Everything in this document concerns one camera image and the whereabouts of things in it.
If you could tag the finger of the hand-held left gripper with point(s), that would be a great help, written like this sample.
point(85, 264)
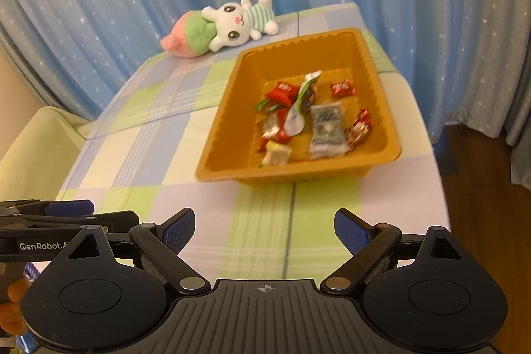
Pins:
point(116, 221)
point(68, 208)

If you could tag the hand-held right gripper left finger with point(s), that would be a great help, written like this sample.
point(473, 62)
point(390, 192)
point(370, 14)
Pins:
point(180, 227)

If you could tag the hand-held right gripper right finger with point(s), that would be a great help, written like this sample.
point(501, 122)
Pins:
point(350, 229)

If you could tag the red twist-wrapped candy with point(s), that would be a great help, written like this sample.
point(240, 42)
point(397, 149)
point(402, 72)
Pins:
point(359, 130)

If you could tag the grey snack packet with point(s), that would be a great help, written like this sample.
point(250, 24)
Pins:
point(327, 130)

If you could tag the yellow candy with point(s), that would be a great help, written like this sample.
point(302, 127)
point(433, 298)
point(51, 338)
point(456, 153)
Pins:
point(276, 155)

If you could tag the orange plastic tray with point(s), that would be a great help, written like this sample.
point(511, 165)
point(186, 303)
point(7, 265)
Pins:
point(232, 130)

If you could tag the long green snack packet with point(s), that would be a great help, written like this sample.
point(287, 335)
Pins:
point(296, 117)

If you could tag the red flower-print snack packet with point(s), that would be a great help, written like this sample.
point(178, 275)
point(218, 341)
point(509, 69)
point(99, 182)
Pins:
point(343, 88)

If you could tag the green candy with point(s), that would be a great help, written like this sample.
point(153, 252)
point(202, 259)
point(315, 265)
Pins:
point(263, 104)

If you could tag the red square snack packet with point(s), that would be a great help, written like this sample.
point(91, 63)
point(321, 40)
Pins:
point(284, 92)

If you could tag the person's left hand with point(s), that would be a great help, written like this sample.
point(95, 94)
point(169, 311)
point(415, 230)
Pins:
point(18, 289)

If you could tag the yellow-green covered sofa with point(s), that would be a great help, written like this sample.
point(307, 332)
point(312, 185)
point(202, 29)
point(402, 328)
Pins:
point(37, 146)

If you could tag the plaid tablecloth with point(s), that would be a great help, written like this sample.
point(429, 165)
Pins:
point(145, 155)

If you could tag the grey lace-trimmed curtain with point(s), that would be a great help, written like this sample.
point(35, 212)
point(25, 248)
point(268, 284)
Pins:
point(518, 121)

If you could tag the bunny carrot plush toy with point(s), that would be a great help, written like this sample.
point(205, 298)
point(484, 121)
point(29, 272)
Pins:
point(232, 22)

